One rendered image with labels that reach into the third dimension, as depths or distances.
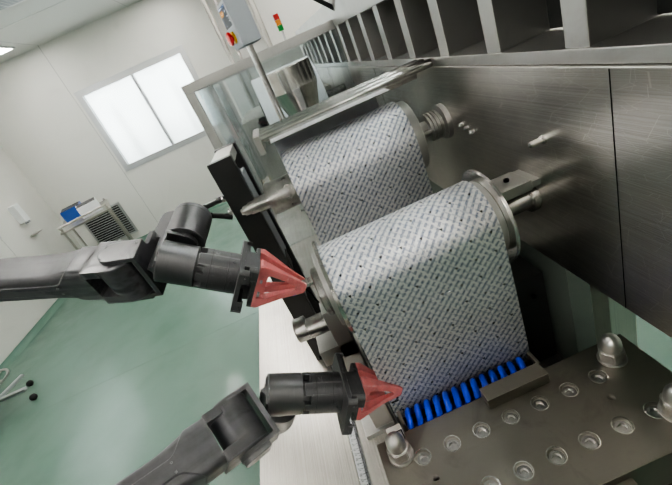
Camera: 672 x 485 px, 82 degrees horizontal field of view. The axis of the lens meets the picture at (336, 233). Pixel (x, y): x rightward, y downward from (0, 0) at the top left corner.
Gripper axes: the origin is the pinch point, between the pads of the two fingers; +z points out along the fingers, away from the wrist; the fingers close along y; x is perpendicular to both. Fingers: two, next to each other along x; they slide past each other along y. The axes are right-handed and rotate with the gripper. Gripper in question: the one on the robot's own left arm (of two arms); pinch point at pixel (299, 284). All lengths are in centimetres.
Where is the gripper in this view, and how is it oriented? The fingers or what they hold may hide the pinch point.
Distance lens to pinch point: 58.0
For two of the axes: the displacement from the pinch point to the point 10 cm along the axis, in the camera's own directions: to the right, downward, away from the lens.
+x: 2.8, -9.0, -3.3
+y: 1.6, 3.8, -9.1
